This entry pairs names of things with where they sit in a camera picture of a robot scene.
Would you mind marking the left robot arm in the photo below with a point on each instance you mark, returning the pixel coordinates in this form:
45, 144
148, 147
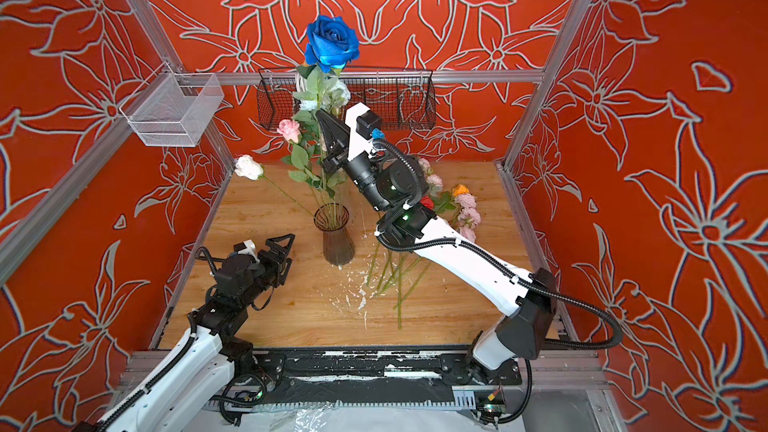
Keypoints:
209, 363

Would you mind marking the blue rose stem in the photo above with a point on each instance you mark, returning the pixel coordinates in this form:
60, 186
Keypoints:
331, 46

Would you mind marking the dark ribbed glass vase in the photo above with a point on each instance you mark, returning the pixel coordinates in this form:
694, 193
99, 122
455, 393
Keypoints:
332, 220

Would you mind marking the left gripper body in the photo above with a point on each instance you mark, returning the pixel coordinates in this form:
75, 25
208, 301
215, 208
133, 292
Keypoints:
265, 273

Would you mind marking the black wire wall basket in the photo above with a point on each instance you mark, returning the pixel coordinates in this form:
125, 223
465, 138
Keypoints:
405, 99

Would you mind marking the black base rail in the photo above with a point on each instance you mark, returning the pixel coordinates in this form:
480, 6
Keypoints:
439, 376

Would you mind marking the small circuit board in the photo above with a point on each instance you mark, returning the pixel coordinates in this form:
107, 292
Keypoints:
492, 408

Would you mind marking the white rose stem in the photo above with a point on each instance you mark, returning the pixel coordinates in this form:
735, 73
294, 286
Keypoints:
247, 167

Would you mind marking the clear acrylic wall bin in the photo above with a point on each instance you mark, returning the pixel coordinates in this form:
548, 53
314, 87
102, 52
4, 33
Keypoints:
172, 109

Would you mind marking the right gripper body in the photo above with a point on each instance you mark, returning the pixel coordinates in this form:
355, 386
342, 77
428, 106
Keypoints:
365, 173

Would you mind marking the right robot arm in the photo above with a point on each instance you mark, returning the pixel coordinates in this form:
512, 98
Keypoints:
395, 185

